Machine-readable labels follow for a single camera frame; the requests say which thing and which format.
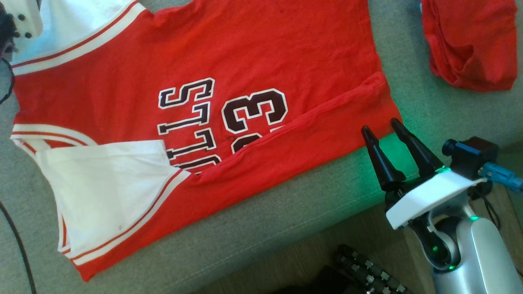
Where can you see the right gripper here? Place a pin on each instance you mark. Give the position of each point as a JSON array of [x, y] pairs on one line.
[[429, 196]]

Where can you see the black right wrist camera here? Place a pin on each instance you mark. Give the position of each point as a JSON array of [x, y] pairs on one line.
[[474, 157]]

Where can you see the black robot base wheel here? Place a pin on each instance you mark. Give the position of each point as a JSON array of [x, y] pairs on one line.
[[367, 273]]

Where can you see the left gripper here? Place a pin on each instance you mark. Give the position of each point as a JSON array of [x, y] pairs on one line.
[[24, 16]]

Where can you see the red basketball jersey white trim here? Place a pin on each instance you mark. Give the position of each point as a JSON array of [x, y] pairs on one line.
[[286, 61]]

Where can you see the plain red crumpled garment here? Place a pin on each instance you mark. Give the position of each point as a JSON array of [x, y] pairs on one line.
[[474, 45]]

